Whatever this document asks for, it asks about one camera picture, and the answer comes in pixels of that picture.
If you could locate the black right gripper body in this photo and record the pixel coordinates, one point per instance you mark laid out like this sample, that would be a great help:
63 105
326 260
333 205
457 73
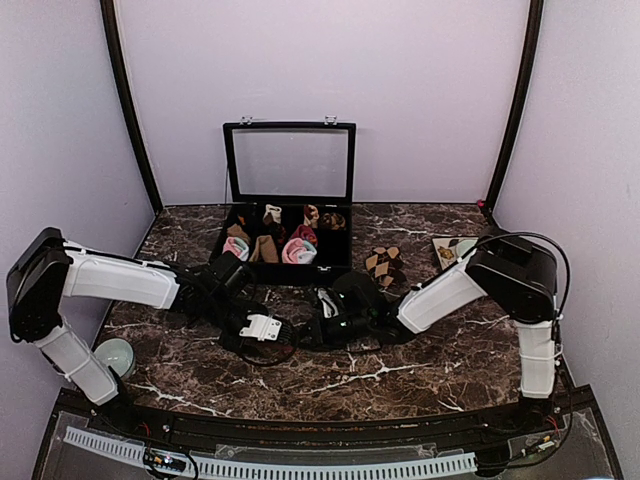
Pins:
337 336

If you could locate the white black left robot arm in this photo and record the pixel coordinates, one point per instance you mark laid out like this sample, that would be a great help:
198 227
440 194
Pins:
52 269

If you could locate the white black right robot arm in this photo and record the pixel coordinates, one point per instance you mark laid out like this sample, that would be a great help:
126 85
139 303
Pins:
516 270

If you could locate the brown argyle rolled sock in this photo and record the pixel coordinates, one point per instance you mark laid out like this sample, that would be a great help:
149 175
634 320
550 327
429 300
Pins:
385 266

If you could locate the pink white rolled sock right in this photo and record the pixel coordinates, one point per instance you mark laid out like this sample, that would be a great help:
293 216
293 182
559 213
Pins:
298 252

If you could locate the pink white rolled sock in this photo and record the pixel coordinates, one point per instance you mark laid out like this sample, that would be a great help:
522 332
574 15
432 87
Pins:
237 246
298 252

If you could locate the brown tan rolled sock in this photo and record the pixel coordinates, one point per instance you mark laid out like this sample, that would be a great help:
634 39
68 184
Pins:
264 250

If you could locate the maroon teal rolled sock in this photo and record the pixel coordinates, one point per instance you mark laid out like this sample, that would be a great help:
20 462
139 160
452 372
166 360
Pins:
305 233

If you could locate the leopard pattern rolled sock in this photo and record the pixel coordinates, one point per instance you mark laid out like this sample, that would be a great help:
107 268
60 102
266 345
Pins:
332 221

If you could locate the pink white rolled sock left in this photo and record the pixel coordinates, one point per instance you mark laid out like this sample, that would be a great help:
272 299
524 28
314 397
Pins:
237 246

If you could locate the cream brown rolled sock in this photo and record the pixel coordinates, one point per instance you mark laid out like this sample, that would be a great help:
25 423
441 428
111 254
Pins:
272 214

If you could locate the square floral ceramic plate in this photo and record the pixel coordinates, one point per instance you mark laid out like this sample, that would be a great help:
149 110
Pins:
445 249

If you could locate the pale green bowl left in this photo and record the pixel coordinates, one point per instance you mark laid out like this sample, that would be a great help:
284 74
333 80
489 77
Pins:
118 354

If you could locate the black sock organizer box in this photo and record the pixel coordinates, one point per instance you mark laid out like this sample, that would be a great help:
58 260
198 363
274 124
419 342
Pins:
299 166

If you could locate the pale green ceramic bowl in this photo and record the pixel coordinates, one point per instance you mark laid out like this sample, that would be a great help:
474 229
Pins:
465 245

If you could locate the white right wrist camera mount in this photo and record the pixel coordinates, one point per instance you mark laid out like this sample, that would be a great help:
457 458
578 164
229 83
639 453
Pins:
330 303

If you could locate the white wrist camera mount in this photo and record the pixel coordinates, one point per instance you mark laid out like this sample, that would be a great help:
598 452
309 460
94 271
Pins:
261 327
330 303

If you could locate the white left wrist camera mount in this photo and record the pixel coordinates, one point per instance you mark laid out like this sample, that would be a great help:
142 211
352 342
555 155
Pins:
261 327

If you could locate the black front table rail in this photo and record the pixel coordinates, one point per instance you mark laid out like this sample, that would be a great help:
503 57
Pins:
186 425

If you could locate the white slotted cable duct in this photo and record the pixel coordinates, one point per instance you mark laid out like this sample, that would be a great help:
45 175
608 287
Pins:
167 463

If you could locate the black right frame post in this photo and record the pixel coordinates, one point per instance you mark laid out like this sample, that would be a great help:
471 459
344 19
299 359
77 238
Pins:
516 111

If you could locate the black frame post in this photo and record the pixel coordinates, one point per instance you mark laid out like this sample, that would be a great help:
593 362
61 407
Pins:
516 111
126 100

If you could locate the black left frame post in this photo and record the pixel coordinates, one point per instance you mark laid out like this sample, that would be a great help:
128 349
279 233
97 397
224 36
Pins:
126 100

